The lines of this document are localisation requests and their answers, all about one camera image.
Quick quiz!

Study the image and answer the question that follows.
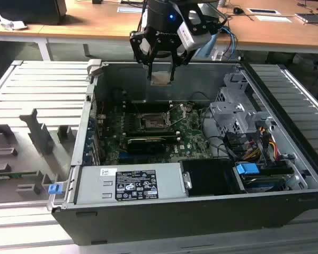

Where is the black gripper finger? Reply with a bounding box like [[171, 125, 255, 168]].
[[129, 29, 153, 80], [170, 44, 196, 81]]

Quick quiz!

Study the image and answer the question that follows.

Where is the square cpu chip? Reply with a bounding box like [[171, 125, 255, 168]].
[[150, 70, 173, 87]]

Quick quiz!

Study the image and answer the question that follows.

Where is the silver cpu socket cover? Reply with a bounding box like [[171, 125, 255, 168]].
[[170, 104, 188, 125]]

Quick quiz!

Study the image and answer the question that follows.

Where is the black ram slot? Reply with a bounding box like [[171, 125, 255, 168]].
[[123, 104, 173, 110], [125, 134, 181, 142], [123, 99, 173, 105], [125, 129, 181, 136]]

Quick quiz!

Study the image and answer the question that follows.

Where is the cpu socket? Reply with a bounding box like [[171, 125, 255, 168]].
[[137, 112, 173, 132]]

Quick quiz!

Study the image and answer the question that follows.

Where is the wooden desk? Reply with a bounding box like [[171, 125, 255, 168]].
[[0, 0, 318, 61]]

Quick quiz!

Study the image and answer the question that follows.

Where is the silver metal drive cage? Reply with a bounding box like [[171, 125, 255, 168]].
[[209, 73, 272, 138]]

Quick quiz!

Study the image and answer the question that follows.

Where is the green motherboard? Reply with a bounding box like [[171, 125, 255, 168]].
[[95, 99, 215, 165]]

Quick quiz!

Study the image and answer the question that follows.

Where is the white paper sheet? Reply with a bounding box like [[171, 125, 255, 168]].
[[255, 15, 293, 23]]

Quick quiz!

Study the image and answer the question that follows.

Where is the black box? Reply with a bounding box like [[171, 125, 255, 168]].
[[0, 0, 67, 24]]

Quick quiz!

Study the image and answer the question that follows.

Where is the black plastic fan shroud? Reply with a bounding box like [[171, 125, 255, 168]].
[[180, 159, 241, 196]]

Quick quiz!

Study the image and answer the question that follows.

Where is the crumpled white paper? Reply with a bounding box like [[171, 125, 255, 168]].
[[0, 14, 27, 31]]

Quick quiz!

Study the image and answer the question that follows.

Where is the hard disk in blue carrier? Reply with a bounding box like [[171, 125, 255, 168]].
[[235, 162, 287, 193]]

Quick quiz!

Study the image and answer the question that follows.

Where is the grey parts rack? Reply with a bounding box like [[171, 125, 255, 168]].
[[0, 107, 79, 198]]

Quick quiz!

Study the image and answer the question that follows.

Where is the grey laptop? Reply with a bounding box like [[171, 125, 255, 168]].
[[295, 12, 318, 26]]

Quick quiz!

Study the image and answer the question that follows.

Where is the grey power supply with label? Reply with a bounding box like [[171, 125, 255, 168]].
[[75, 162, 189, 205]]

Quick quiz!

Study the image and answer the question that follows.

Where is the blue plastic latch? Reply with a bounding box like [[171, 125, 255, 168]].
[[48, 184, 63, 196]]

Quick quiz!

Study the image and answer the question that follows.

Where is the black open pc case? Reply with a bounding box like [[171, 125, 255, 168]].
[[50, 59, 318, 246]]

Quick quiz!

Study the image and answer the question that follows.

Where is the green ram stick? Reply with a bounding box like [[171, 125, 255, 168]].
[[0, 171, 38, 177]]

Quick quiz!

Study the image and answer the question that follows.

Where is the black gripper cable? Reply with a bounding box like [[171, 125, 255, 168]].
[[136, 0, 149, 30]]

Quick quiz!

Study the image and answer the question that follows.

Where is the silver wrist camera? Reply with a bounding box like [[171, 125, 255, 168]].
[[178, 20, 213, 51]]

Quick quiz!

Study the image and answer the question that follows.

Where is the thin black looped wire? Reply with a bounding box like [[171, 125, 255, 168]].
[[192, 91, 214, 105]]

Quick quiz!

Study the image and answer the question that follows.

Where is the blue cable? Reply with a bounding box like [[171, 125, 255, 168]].
[[219, 26, 238, 60]]

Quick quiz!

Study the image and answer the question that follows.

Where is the yellow red wire bundle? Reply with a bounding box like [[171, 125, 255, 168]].
[[243, 126, 279, 162]]

